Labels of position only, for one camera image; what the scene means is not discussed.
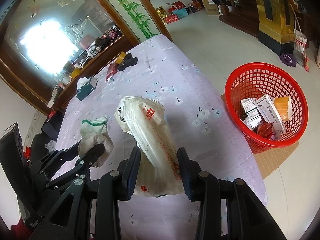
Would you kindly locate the bamboo painted panel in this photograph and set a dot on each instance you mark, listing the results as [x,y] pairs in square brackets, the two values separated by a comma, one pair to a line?
[136,17]

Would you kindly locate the brown cardboard box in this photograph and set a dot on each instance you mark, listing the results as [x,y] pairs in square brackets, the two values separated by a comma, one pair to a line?
[211,8]

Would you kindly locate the red plastic mesh basket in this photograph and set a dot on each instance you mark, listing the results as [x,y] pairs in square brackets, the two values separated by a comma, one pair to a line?
[253,80]

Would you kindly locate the brown red snack packet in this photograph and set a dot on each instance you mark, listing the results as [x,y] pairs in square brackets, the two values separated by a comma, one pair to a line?
[265,130]

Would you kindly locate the black sofa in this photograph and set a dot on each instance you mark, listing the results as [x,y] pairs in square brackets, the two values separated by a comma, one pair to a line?
[35,143]

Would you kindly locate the white cotton glove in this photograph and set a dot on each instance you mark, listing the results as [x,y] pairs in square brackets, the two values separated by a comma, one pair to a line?
[94,132]

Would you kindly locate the golden pillar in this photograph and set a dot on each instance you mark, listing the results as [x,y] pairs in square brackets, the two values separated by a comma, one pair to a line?
[276,27]

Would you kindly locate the blue white medicine box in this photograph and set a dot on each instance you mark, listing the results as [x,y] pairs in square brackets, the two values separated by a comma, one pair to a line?
[253,117]

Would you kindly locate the lilac floral tablecloth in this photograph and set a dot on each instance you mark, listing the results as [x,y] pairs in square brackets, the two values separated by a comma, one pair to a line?
[177,106]

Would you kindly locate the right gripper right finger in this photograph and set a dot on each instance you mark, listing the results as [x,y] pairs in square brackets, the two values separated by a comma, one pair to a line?
[228,209]

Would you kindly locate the black pouch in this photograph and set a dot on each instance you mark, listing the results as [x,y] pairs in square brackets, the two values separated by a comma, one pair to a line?
[128,61]

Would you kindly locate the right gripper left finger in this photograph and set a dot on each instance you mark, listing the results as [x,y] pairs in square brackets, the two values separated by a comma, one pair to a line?
[70,216]

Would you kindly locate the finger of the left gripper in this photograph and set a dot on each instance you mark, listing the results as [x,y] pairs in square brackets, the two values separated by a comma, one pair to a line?
[80,170]
[53,161]

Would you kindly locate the teal tissue box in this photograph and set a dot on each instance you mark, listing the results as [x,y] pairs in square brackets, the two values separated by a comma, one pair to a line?
[85,86]

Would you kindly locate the yellow tape roll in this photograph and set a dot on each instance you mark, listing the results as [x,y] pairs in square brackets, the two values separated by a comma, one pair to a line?
[121,57]

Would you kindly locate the orange medicine box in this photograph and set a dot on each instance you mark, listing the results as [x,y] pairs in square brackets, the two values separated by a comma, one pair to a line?
[284,107]

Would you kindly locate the white striped plastic bag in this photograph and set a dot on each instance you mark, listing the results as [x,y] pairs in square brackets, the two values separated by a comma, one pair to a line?
[159,172]

